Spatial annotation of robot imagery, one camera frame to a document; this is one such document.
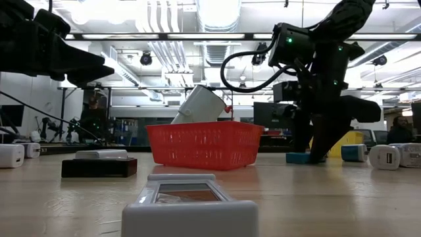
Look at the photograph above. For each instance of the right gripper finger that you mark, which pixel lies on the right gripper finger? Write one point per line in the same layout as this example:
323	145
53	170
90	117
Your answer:
329	131
302	131

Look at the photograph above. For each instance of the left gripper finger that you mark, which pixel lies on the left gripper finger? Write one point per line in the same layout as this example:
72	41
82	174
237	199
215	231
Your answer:
92	75
80	57

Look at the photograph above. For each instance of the teal power bank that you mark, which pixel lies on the teal power bank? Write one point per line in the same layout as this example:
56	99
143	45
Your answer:
296	158

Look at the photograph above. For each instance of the blue and white charger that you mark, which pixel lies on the blue and white charger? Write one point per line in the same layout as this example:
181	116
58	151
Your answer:
353	153

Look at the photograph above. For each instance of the white box charger USB port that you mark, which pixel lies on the white box charger USB port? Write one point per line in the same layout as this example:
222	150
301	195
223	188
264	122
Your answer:
383	158

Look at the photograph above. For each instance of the white rectangular USB charger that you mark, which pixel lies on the white rectangular USB charger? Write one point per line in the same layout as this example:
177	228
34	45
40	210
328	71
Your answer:
102	154

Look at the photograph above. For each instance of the white charger with printed label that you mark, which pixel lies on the white charger with printed label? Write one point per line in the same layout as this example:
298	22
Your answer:
411	154

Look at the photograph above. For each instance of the black power bank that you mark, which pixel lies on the black power bank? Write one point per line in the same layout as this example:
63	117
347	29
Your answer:
98	168

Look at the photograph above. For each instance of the purple and white charger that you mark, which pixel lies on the purple and white charger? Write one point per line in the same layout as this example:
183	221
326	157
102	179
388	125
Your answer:
32	150

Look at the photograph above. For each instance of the white charger cube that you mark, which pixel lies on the white charger cube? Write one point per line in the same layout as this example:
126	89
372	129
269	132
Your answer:
11	156

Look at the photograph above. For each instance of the white framed solar power bank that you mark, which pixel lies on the white framed solar power bank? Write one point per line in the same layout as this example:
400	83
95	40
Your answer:
189	217

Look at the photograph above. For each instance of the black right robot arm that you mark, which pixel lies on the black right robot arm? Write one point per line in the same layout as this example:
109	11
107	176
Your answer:
348	16

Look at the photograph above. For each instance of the black background robot arm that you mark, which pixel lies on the black background robot arm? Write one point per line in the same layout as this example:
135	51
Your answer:
49	125

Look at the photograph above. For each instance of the dark grey office chair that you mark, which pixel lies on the dark grey office chair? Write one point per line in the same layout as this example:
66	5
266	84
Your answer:
368	136

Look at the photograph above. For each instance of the yellow plastic basket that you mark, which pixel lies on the yellow plastic basket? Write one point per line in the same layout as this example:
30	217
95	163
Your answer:
348	140

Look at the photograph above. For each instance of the black computer monitor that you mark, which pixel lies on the black computer monitor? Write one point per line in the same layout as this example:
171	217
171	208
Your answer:
417	116
13	115
266	115

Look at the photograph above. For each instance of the black ceiling spotlight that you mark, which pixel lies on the black ceiling spotlight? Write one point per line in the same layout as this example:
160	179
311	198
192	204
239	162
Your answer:
146	59
380	60

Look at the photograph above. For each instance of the red plastic basket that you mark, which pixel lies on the red plastic basket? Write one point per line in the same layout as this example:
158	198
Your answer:
204	145

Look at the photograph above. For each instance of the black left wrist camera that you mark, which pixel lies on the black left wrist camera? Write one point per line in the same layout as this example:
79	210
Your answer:
52	23

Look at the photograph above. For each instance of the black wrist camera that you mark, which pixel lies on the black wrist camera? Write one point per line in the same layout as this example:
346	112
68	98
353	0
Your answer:
284	92
52	23

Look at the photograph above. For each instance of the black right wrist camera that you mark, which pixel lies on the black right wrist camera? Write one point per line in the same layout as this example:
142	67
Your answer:
284	92

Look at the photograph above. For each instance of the black overhead camera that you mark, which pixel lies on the black overhead camera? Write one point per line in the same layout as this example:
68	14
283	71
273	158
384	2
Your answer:
260	57

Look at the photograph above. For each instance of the black overhead frame bar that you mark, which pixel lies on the black overhead frame bar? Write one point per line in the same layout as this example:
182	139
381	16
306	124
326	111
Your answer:
249	36

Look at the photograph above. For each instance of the silver round air duct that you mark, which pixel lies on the silver round air duct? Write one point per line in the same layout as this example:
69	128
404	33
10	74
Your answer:
218	13

